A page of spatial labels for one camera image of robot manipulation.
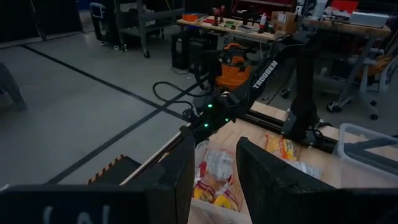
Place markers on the red Maruchan noodle packet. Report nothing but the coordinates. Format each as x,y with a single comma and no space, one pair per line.
228,200
203,191

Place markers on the orange tray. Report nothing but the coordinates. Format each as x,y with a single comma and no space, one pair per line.
190,17

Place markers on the black hazard-striped floor mat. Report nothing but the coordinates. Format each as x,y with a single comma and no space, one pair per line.
124,171

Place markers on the small white monitor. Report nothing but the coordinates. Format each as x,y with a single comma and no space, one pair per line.
97,11

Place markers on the wooden workbench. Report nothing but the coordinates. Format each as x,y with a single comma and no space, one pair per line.
248,35

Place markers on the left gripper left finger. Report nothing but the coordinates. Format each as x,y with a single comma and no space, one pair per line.
155,202

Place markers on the cardboard box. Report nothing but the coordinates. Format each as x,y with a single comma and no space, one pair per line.
283,23

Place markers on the black box under workbench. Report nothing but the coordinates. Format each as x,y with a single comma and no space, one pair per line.
192,49

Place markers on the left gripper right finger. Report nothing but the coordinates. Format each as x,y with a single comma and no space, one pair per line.
280,199

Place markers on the orange shop vacuum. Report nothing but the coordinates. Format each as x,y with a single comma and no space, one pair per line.
233,74

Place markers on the white bottle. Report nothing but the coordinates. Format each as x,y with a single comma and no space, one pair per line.
263,20

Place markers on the grey wheeled cart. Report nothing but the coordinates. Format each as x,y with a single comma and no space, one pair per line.
161,13

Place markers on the wooden table grey legs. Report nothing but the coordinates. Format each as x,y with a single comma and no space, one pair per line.
351,29

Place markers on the green object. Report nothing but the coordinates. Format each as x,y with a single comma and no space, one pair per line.
230,24

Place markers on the clear plastic bin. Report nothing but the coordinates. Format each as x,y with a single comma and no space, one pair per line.
214,216
341,143

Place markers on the grey box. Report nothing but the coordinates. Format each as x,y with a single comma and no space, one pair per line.
370,19

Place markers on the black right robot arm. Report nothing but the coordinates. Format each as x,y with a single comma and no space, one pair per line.
264,76

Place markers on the grey office chair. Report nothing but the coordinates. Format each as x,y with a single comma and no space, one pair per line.
363,84

